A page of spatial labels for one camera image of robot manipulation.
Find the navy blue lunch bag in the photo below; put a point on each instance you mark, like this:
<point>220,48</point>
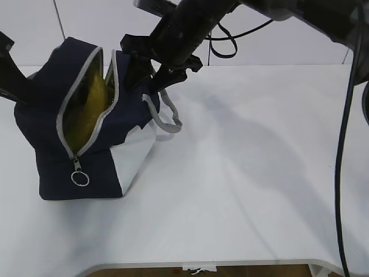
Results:
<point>106,165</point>

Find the yellow banana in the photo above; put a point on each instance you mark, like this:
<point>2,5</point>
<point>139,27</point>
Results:
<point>83,122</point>

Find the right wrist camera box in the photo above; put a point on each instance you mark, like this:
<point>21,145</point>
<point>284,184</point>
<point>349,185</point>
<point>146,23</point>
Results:
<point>157,7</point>

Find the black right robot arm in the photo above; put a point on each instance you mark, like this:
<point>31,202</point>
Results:
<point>343,22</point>

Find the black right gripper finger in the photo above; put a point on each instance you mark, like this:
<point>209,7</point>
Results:
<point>138,69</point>
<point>166,76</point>

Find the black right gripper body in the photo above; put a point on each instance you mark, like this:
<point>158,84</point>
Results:
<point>179,33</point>

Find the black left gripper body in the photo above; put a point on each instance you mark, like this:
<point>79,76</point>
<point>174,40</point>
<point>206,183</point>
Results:
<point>13,83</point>

